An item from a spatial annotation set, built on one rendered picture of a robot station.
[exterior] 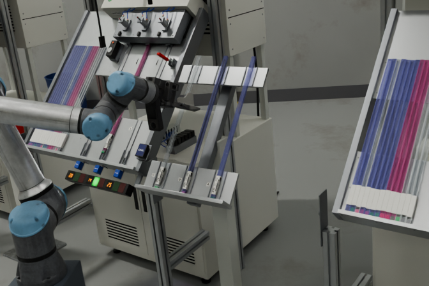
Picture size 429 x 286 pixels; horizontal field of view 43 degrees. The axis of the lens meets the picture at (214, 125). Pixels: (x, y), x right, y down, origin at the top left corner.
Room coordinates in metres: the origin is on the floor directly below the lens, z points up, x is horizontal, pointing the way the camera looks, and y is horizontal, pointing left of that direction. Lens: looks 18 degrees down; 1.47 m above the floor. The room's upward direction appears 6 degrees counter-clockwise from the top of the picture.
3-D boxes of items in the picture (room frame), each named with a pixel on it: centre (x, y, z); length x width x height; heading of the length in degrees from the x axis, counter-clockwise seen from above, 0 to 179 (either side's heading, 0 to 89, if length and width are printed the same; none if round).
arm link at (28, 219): (1.48, 0.58, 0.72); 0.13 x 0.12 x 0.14; 177
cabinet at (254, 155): (2.55, 0.18, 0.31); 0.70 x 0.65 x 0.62; 53
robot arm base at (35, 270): (1.47, 0.58, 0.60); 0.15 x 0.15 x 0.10
